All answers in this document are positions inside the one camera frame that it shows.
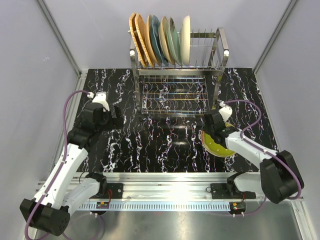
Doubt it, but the yellow green dotted plate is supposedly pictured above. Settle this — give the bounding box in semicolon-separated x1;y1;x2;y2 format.
202;126;236;158

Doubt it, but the cream bird painted plate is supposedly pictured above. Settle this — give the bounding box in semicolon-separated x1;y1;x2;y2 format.
144;14;160;67

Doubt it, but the cream yellow bird plate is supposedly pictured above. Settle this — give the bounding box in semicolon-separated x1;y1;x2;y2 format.
158;16;175;65

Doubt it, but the pale green bottom plate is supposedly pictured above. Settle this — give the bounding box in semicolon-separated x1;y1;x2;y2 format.
166;17;182;66

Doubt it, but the woven bamboo tray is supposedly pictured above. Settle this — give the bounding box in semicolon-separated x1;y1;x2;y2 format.
129;12;148;67
134;13;155;68

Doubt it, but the teal scalloped plate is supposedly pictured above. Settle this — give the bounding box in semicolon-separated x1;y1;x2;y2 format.
151;15;169;67

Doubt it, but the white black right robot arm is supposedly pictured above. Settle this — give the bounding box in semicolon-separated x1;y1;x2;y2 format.
201;106;304;204

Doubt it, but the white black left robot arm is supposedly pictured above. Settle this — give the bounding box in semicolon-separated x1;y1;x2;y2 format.
19;102;124;239

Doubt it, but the stainless steel dish rack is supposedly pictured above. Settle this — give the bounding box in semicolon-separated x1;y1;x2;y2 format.
129;27;230;118

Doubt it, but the pink rimmed plate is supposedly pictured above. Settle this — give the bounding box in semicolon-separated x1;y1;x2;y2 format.
199;130;218;157

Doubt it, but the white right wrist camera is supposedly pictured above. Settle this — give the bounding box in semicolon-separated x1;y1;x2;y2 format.
218;101;233;123

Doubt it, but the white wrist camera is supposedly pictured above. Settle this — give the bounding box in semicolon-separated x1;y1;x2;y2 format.
87;91;110;112
218;101;233;123

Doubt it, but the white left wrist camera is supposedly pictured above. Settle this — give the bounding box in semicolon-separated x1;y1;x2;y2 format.
87;91;110;112

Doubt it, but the white slotted cable duct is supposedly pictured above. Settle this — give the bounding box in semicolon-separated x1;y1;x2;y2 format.
78;201;230;212

